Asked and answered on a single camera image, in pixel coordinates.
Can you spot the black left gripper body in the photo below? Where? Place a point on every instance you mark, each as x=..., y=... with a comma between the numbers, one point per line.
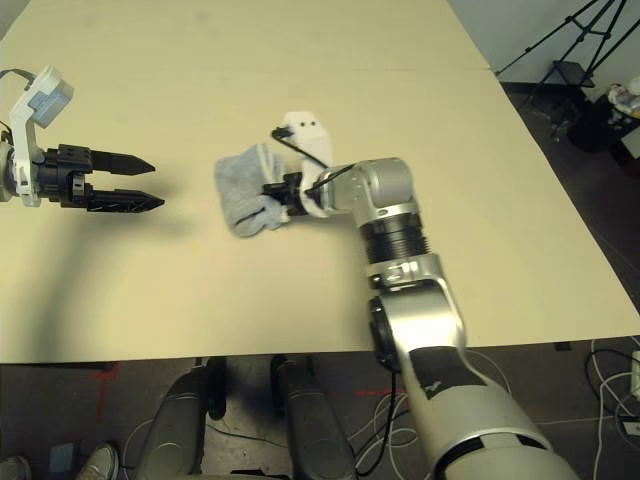
x=60, y=175

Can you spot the black bag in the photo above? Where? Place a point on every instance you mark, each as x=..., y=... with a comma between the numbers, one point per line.
x=595, y=127

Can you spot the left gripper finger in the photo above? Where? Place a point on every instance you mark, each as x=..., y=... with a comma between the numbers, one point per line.
x=120, y=164
x=125, y=201

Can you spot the white and yellow figure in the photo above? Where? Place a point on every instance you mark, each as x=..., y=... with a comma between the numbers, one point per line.
x=622, y=97

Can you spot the grey left robot leg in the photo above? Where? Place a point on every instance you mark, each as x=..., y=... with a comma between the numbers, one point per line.
x=175, y=425

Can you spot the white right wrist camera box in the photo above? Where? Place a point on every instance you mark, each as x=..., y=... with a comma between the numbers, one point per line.
x=307, y=132

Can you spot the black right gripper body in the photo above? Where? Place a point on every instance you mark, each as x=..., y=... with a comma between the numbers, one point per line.
x=294, y=192

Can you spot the black folding stand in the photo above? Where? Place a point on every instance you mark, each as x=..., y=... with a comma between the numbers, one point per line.
x=570, y=72

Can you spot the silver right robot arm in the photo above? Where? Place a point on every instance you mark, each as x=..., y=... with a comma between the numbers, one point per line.
x=425, y=320

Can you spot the grey sneaker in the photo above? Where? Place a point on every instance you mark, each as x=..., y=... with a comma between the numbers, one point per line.
x=100, y=462
x=12, y=469

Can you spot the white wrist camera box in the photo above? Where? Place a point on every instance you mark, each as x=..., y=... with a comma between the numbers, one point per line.
x=307, y=132
x=47, y=97

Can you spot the grey terry rag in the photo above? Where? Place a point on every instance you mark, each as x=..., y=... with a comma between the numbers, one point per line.
x=242, y=190

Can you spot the black tripod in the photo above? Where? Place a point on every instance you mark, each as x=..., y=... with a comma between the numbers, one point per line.
x=582, y=30

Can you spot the blue-grey flat floor piece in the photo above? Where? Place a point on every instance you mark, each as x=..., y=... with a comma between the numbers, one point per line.
x=62, y=457

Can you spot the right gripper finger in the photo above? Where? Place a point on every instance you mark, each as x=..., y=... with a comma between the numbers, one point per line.
x=274, y=190

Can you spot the white power strip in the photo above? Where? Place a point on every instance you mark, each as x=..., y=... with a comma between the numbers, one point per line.
x=636, y=372

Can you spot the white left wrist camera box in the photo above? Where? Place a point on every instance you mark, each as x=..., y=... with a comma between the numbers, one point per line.
x=47, y=97

